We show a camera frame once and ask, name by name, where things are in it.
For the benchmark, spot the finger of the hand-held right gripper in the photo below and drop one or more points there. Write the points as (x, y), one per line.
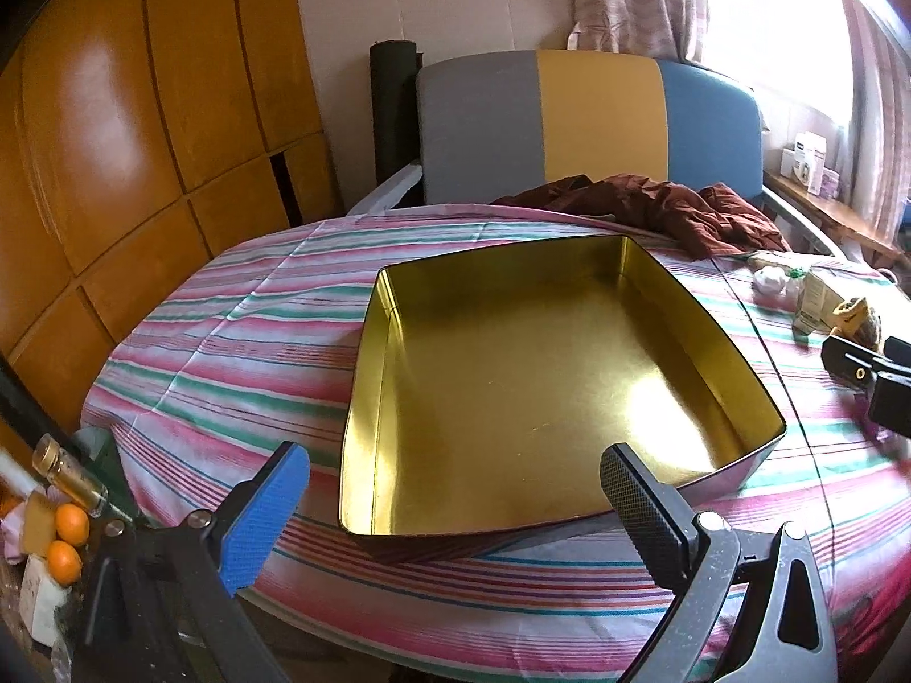
(893, 398)
(854, 366)

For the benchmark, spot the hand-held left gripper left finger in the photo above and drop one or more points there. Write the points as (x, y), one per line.
(263, 512)

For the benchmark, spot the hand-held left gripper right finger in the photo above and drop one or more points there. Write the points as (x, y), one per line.
(640, 512)

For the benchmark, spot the yellow plush toy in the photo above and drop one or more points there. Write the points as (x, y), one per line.
(857, 320)

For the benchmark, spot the small printed carton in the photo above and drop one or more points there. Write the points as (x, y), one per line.
(815, 302)

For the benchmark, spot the white ball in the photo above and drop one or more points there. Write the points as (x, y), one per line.
(770, 279)

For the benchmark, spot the gold rectangular tin box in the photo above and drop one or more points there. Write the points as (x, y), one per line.
(541, 384)

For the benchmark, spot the wooden bench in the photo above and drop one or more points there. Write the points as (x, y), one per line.
(840, 210)

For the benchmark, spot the pink green striped tablecloth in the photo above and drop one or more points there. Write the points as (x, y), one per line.
(235, 341)

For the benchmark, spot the small purple box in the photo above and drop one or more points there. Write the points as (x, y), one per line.
(829, 185)

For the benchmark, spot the orange fruit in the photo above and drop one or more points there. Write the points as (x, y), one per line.
(64, 562)
(72, 524)

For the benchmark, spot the glass bottle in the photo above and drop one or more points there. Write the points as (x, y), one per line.
(67, 477)

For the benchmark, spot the tall white box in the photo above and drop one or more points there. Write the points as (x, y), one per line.
(811, 160)

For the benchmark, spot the small white box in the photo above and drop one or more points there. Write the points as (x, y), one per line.
(788, 162)

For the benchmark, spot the white labelled carton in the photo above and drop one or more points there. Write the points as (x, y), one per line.
(43, 597)

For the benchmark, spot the pink patterned curtain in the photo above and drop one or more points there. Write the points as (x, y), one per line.
(879, 121)
(633, 0)

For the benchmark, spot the dark red cloth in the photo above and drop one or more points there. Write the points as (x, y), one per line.
(662, 210)

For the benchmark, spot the bright window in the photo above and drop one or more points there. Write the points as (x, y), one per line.
(776, 21)

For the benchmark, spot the grey yellow blue chair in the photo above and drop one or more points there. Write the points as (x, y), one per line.
(598, 114)

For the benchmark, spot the orange wooden wardrobe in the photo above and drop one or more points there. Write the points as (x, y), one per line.
(142, 121)

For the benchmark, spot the black rolled mat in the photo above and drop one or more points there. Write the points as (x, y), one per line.
(391, 107)

